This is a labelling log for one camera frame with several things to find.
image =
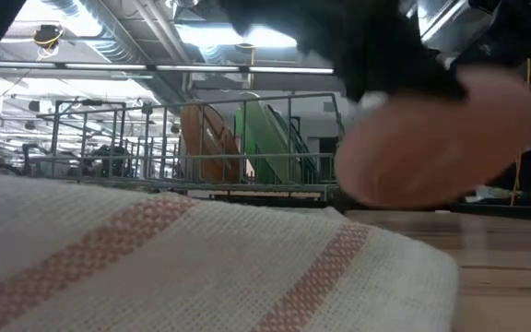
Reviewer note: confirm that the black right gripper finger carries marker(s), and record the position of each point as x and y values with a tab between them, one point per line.
399	76

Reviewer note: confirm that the pink plate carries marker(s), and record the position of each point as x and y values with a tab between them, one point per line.
431	152

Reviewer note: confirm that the pale green plate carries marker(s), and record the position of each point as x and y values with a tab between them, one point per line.
270	133

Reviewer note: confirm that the dark green plate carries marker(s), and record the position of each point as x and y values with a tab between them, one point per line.
309	170

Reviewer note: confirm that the tan plate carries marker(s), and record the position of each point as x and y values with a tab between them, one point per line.
189	138

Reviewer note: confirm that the overhead LED light bar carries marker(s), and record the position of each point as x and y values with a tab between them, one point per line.
196	68

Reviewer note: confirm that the person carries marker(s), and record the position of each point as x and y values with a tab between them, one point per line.
109	159

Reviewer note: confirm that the white towel with pink stripes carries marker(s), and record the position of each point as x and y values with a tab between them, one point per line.
155	267

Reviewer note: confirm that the black rig frame rail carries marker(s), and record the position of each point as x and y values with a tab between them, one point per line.
500	212

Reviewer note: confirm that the black overhead camera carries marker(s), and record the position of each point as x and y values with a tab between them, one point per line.
48	36

